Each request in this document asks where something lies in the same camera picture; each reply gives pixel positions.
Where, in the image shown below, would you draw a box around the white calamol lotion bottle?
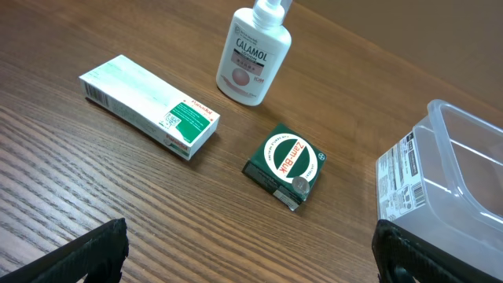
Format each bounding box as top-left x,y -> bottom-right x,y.
216,0 -> 292,106

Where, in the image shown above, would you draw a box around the white green medicine box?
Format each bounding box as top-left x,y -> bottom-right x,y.
79,55 -> 220,160

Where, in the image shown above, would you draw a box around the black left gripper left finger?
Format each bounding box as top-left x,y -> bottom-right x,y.
1,218 -> 129,283

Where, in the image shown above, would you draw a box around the clear plastic container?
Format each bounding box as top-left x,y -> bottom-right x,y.
376,100 -> 502,279

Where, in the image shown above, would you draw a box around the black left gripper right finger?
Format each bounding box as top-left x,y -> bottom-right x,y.
372,219 -> 502,283

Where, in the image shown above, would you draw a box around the green Zam-Buk box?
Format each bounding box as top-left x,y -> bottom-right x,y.
242,123 -> 327,211

